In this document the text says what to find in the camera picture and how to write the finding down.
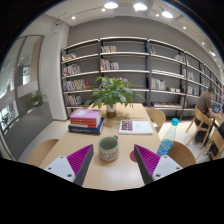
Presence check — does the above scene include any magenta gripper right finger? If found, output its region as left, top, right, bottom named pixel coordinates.
left=134, top=144, right=182, bottom=185

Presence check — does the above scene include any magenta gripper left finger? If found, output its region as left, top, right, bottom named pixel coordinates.
left=45, top=145, right=94, bottom=186

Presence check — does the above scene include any clear plastic water bottle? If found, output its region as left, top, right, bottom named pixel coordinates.
left=157, top=118, right=179, bottom=156

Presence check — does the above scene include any red round coaster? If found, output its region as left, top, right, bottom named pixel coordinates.
left=130, top=151, right=137, bottom=162

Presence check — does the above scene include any wooden chair front right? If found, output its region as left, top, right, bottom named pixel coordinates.
left=168, top=141, right=196, bottom=168

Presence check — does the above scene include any dark blue bottom book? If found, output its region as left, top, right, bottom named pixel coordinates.
left=68, top=118, right=104, bottom=134

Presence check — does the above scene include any grey ceramic mug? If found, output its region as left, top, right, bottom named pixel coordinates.
left=98, top=136, right=119, bottom=162

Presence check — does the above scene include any white open book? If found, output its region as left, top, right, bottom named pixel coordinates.
left=119, top=120, right=153, bottom=135

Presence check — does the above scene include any red middle book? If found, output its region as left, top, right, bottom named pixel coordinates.
left=70, top=116, right=101, bottom=128

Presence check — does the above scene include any wooden chair far right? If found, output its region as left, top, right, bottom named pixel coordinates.
left=146, top=108, right=166, bottom=132

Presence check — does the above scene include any pink top book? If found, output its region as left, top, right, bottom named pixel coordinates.
left=70, top=109, right=101, bottom=124

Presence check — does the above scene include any wooden chair right edge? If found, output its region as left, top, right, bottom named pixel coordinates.
left=201, top=129, right=224, bottom=160

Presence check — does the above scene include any wooden chair under person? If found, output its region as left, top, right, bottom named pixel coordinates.
left=187, top=108, right=212, bottom=145

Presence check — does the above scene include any seated person brown shirt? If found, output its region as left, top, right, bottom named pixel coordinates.
left=194, top=87, right=222, bottom=143

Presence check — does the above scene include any small plant by window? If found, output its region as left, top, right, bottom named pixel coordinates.
left=32, top=92, right=46, bottom=106

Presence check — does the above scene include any green potted plant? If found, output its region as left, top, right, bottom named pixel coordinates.
left=84, top=76, right=145, bottom=118

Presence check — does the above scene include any laptop on far table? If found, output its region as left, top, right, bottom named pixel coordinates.
left=213, top=106, right=221, bottom=113

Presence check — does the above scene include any large grey bookshelf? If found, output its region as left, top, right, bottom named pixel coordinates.
left=60, top=37, right=223, bottom=118

